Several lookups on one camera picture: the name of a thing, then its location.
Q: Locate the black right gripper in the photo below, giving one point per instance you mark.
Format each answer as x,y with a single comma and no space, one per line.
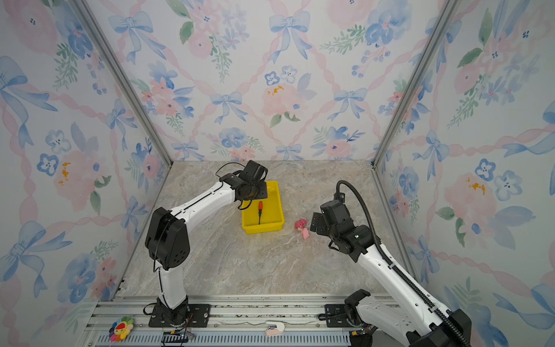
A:
321,228

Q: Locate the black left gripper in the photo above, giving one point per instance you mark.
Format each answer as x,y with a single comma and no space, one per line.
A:
264,194

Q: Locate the red handled screwdriver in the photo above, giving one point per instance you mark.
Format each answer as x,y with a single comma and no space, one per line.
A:
260,211

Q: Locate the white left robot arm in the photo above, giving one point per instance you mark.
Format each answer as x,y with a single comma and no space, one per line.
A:
168,244

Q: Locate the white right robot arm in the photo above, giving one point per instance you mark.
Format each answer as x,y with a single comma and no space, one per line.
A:
421,320

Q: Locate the yellow plastic bin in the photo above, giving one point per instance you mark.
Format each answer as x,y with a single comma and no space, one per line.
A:
265,215

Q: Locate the pink toy object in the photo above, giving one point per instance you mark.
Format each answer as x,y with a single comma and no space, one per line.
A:
301,226

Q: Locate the pink white tape piece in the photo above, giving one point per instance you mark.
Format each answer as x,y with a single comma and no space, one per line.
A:
274,328

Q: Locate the colourful flower sticker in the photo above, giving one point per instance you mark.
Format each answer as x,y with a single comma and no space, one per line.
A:
121,329

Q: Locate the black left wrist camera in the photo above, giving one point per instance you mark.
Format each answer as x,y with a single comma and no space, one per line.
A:
254,172

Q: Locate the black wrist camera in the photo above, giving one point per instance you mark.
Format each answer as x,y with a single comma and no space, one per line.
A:
254,172
335,212

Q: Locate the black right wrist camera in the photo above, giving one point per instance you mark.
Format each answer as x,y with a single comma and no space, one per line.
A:
335,212

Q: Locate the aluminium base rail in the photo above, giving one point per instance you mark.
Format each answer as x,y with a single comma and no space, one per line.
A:
233,321

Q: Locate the aluminium corner post left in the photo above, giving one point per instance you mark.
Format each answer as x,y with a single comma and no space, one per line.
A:
85,14

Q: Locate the aluminium corner post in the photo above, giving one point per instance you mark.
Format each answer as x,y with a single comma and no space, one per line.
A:
432,45
85,14

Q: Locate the aluminium corner post right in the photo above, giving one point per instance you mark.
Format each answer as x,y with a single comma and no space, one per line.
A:
432,45

